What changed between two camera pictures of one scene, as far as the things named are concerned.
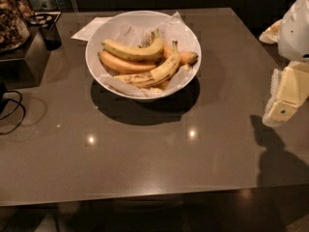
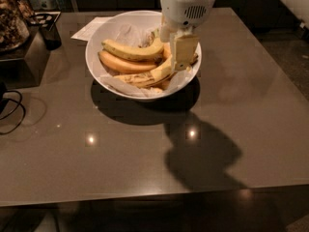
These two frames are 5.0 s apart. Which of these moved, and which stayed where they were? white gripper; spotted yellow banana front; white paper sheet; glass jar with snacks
Moved: white gripper
Stayed: white paper sheet; spotted yellow banana front; glass jar with snacks
